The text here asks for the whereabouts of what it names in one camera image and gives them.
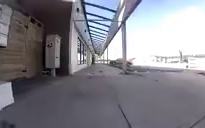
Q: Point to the white utility cabinet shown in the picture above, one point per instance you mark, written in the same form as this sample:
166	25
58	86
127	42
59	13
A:
52	51

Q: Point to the bush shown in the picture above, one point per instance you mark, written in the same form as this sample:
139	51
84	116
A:
121	62

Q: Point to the grey concrete pavement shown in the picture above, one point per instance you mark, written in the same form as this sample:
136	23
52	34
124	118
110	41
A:
100	100

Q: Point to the wooden board fence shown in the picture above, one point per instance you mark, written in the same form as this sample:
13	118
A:
20	50

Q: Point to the white box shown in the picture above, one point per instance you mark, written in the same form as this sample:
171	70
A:
1	95

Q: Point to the metal canopy with posts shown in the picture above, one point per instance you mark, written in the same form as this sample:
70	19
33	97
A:
124	43

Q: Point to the low pale building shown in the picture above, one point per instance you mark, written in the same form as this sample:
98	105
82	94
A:
200	62

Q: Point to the grey mailbox bank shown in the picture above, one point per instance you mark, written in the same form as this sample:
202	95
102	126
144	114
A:
0	23

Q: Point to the white building with windows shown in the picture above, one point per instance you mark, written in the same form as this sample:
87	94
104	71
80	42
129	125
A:
73	50

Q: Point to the dark asphalt car park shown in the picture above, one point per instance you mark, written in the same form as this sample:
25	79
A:
163	70

